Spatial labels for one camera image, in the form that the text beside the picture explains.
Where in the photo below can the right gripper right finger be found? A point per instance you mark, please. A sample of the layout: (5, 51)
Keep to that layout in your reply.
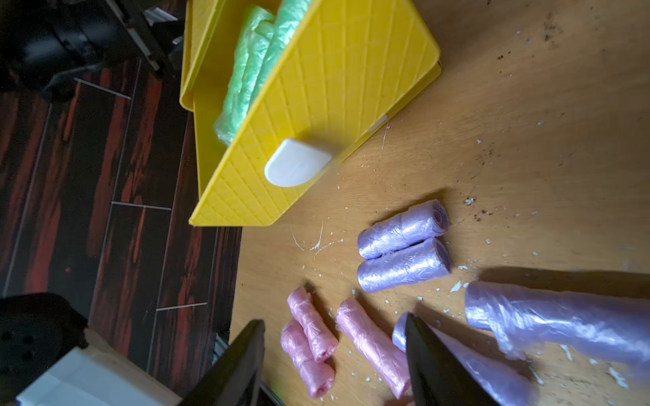
(437, 377)

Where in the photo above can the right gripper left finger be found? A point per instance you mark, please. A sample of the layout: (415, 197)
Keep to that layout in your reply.
(235, 378)

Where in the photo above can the pink roll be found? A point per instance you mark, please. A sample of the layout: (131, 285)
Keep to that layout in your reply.
(321, 340)
(318, 376)
(375, 345)

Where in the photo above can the yellow top drawer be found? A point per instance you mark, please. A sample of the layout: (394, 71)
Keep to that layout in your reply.
(350, 67)

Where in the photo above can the green roll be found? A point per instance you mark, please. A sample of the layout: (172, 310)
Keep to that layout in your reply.
(290, 15)
(255, 36)

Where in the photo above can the green roll top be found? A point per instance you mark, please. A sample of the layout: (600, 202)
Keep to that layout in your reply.
(290, 15)

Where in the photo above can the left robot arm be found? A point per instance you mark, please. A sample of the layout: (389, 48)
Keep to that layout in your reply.
(50, 356)

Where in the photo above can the yellow drawer cabinet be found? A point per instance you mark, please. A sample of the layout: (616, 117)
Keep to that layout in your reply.
(201, 21)

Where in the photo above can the purple roll lower centre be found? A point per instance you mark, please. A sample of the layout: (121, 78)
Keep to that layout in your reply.
(503, 383)

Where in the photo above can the purple roll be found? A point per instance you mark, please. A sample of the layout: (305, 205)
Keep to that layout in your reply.
(601, 327)
(418, 223)
(503, 383)
(417, 264)

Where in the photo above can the purple roll middle right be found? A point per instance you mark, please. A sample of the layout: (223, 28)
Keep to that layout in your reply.
(601, 327)

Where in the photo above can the purple roll upper front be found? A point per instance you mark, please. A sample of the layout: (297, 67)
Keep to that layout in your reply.
(417, 264)

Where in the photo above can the purple roll upper back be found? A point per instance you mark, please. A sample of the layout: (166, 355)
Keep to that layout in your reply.
(418, 223)

